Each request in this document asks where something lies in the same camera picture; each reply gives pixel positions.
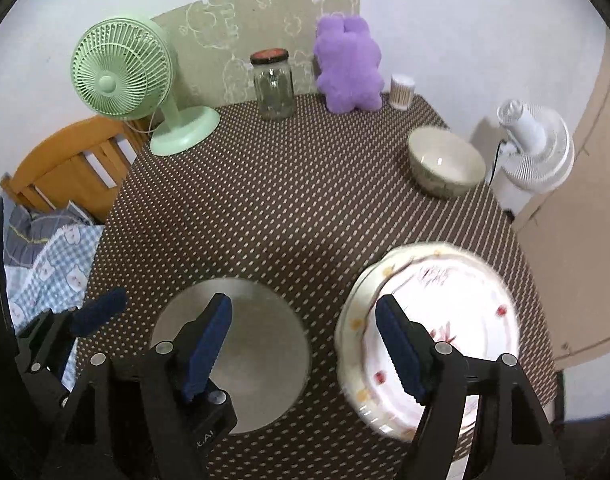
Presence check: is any cotton swab container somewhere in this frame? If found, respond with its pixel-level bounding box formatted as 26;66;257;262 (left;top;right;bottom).
388;74;416;110

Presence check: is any brown polka dot tablecloth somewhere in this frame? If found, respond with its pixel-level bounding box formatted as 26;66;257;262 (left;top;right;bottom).
78;94;556;479

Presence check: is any green patterned wall sheet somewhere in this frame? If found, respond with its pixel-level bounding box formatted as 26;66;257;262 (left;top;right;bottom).
154;0;360;110

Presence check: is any green desk fan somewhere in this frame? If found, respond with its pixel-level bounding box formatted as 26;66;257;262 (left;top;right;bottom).
70;16;220;156

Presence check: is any purple plush toy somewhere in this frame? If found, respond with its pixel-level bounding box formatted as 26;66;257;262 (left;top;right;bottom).
314;15;384;114

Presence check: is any large yellow floral plate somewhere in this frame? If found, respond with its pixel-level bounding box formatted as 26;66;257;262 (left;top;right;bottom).
334;243;488;441

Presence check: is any grey striped pillow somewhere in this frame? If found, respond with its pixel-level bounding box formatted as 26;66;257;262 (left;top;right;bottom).
3;202;96;268

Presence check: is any beige door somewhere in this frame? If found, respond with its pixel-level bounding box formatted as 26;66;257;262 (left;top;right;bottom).
514;34;610;370

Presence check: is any white plate red pattern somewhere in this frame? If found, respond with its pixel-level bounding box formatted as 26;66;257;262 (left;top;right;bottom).
361;252;520;440

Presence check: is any white standing fan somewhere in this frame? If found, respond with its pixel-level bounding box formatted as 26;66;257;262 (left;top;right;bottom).
473;99;575;218

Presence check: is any grey bowl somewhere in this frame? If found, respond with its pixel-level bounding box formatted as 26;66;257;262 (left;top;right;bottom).
150;278;310;434
407;126;487;200

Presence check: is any blue checked blanket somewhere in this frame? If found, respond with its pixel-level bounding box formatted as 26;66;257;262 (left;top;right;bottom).
4;221;106;391

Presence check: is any glass jar black lid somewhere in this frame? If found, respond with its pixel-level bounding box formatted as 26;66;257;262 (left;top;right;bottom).
250;48;295;120

